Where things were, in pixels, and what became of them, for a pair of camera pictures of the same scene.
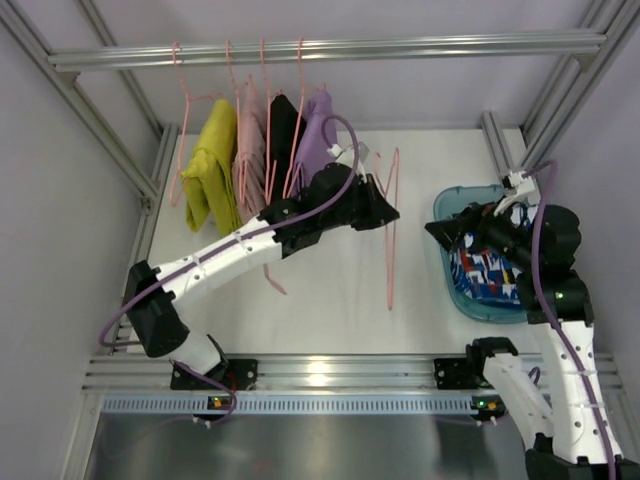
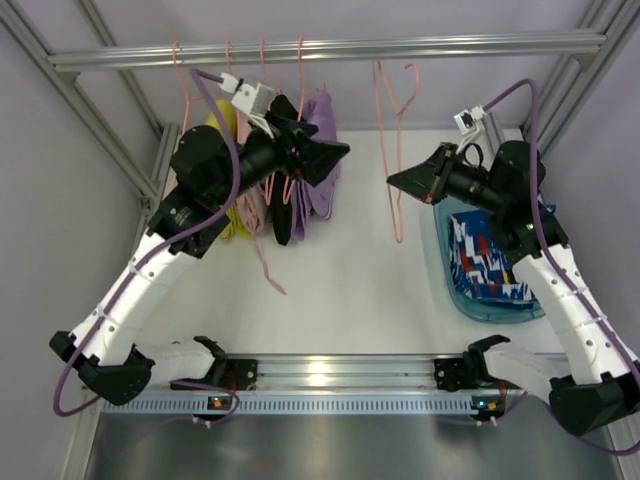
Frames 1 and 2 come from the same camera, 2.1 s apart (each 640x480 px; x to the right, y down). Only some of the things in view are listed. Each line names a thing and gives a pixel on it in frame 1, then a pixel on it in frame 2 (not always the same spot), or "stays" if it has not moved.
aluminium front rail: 305,374 stays
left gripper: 367,201 to 291,153
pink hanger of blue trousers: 391,224 to 400,115
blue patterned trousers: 483,275 stays
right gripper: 463,228 to 440,171
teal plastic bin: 450,200 stays
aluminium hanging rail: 586,48 stays
